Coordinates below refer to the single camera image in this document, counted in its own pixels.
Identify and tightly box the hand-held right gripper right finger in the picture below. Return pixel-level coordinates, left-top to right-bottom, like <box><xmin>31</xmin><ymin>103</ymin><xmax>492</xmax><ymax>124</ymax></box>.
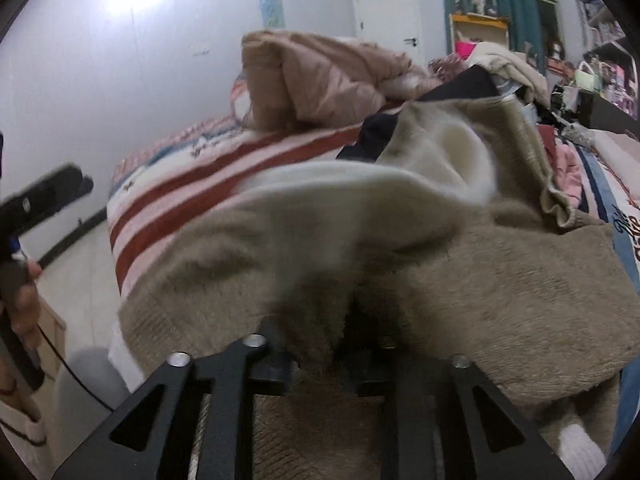
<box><xmin>344</xmin><ymin>305</ymin><xmax>576</xmax><ymax>480</ymax></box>

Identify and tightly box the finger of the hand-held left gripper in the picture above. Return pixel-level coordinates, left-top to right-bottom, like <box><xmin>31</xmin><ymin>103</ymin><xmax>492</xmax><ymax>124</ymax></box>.
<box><xmin>14</xmin><ymin>162</ymin><xmax>95</xmax><ymax>227</ymax></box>

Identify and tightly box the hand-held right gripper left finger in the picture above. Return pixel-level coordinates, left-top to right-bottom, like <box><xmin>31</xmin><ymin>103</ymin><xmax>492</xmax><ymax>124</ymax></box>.
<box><xmin>50</xmin><ymin>316</ymin><xmax>297</xmax><ymax>480</ymax></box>

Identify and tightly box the beige fuzzy sweater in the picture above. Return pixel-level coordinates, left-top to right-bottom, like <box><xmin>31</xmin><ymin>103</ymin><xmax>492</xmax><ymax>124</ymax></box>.
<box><xmin>117</xmin><ymin>95</ymin><xmax>629</xmax><ymax>480</ymax></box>

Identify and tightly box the person's left hand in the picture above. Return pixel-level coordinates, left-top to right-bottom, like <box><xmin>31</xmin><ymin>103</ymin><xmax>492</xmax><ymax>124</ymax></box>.
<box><xmin>9</xmin><ymin>261</ymin><xmax>44</xmax><ymax>352</ymax></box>

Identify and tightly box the red striped bed sheet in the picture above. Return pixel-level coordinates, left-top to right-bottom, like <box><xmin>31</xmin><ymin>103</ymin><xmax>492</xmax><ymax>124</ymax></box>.
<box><xmin>106</xmin><ymin>102</ymin><xmax>416</xmax><ymax>297</ymax></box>

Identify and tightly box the pink patterned pillow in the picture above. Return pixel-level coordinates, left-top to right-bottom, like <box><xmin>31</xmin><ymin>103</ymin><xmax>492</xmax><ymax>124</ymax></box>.
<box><xmin>229</xmin><ymin>74</ymin><xmax>257</xmax><ymax>128</ymax></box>

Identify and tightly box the white fuzzy cloth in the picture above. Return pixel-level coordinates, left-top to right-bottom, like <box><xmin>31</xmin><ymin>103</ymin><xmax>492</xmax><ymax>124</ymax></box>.
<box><xmin>557</xmin><ymin>423</ymin><xmax>607</xmax><ymax>474</ymax></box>

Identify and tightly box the dark navy garment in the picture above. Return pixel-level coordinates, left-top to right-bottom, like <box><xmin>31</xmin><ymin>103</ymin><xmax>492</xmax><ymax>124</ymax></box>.
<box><xmin>336</xmin><ymin>66</ymin><xmax>502</xmax><ymax>164</ymax></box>

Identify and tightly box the pink cloth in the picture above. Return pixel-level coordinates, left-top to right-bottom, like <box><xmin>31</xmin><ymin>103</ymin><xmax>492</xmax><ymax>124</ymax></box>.
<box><xmin>549</xmin><ymin>140</ymin><xmax>584</xmax><ymax>212</ymax></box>

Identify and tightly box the beige pink quilt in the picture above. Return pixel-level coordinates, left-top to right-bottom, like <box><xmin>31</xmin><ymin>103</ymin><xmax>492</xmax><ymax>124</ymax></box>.
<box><xmin>241</xmin><ymin>30</ymin><xmax>442</xmax><ymax>132</ymax></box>

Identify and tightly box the blue bordered printed blanket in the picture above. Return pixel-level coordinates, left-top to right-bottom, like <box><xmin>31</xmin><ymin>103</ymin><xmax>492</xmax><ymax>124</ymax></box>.
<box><xmin>570</xmin><ymin>129</ymin><xmax>640</xmax><ymax>321</ymax></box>

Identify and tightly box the cream garment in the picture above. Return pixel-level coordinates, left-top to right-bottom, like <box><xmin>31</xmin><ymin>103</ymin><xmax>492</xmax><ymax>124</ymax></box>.
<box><xmin>469</xmin><ymin>42</ymin><xmax>551</xmax><ymax>107</ymax></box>

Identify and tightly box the black cabinet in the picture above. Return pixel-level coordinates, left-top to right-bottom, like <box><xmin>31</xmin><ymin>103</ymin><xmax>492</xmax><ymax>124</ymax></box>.
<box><xmin>589</xmin><ymin>92</ymin><xmax>640</xmax><ymax>134</ymax></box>

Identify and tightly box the white door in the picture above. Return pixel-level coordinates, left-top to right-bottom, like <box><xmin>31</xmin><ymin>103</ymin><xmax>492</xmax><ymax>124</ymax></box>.
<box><xmin>352</xmin><ymin>0</ymin><xmax>427</xmax><ymax>69</ymax></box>

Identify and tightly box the light green bag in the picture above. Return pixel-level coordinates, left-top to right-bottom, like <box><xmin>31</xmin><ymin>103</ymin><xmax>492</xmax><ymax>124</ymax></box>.
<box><xmin>574</xmin><ymin>61</ymin><xmax>602</xmax><ymax>92</ymax></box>

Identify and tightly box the yellow framed cabinet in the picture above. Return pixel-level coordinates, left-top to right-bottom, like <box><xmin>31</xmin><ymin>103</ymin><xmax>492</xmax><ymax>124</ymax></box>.
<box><xmin>448</xmin><ymin>13</ymin><xmax>512</xmax><ymax>57</ymax></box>

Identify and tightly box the black cable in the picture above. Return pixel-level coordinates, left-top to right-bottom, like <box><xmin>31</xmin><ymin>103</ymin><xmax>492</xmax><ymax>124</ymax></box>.
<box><xmin>36</xmin><ymin>329</ymin><xmax>117</xmax><ymax>413</ymax></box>

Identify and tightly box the wall poster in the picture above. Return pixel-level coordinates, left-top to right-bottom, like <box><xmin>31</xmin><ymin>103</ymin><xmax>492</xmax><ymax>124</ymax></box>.
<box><xmin>259</xmin><ymin>0</ymin><xmax>286</xmax><ymax>29</ymax></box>

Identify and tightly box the cluttered wall shelf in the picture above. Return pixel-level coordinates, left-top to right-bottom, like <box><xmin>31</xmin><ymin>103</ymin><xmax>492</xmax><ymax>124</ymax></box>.
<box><xmin>574</xmin><ymin>0</ymin><xmax>640</xmax><ymax>117</ymax></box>

